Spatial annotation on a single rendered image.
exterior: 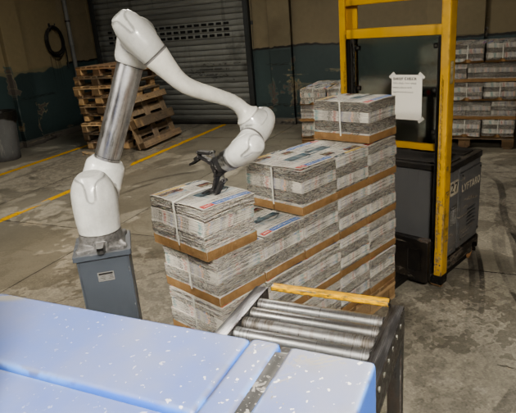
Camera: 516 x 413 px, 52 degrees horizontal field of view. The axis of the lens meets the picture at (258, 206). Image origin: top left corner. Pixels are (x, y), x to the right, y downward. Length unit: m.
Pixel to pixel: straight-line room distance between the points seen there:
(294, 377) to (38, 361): 0.16
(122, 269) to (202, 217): 0.37
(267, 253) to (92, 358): 2.11
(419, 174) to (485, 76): 3.71
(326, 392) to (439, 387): 2.56
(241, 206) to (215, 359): 1.91
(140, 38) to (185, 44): 8.36
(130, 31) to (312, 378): 1.70
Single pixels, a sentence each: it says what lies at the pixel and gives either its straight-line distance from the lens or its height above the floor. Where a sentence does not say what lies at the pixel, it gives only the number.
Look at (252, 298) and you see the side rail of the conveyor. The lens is 1.94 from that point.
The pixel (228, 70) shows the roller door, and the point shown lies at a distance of 9.90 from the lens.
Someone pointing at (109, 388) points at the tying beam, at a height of 1.55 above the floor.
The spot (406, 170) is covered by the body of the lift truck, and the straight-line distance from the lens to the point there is 3.69.
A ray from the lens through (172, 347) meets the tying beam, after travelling 0.34.
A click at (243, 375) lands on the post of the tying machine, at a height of 1.55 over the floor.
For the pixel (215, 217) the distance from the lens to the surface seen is 2.14.
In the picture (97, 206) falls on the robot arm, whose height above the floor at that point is 1.17.
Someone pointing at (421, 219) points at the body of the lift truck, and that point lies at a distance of 3.74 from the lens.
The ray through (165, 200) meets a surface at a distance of 2.29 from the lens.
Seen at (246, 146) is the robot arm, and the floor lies 1.31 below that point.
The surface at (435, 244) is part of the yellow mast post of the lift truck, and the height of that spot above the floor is 0.31.
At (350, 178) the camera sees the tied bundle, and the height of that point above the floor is 0.92.
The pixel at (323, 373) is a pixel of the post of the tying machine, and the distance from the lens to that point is 0.31.
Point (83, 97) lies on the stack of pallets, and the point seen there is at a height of 0.85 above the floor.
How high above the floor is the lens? 1.73
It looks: 19 degrees down
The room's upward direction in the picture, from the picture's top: 5 degrees counter-clockwise
